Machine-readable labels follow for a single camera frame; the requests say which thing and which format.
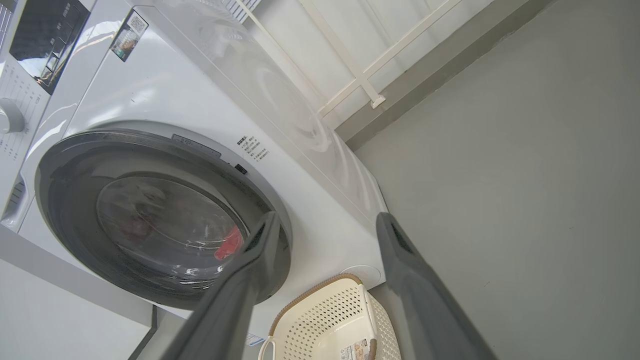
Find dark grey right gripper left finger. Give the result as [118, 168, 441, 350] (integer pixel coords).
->
[160, 211, 282, 360]

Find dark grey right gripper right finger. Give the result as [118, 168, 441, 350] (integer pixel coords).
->
[375, 212, 498, 360]

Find red garment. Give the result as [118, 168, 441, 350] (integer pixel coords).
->
[215, 226, 245, 261]

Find printed label sticker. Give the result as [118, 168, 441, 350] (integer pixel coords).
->
[340, 339, 377, 360]

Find cream perforated laundry basket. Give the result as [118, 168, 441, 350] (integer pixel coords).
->
[258, 273, 401, 360]

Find white front-load washing machine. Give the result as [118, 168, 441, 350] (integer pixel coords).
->
[0, 0, 388, 360]

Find white washer control knob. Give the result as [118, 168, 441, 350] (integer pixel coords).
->
[0, 97, 26, 134]

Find black washer display panel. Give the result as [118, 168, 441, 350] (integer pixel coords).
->
[9, 0, 91, 96]

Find round white filter cover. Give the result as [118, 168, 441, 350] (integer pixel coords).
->
[340, 265, 384, 292]

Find white detergent drawer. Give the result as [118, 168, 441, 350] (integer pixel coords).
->
[0, 175, 28, 227]

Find black QR code sticker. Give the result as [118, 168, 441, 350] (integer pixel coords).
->
[110, 10, 149, 62]

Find white window blinds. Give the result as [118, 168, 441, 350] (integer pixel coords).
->
[220, 0, 262, 24]

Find cream metal rack frame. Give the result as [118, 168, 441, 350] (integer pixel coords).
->
[235, 0, 466, 118]

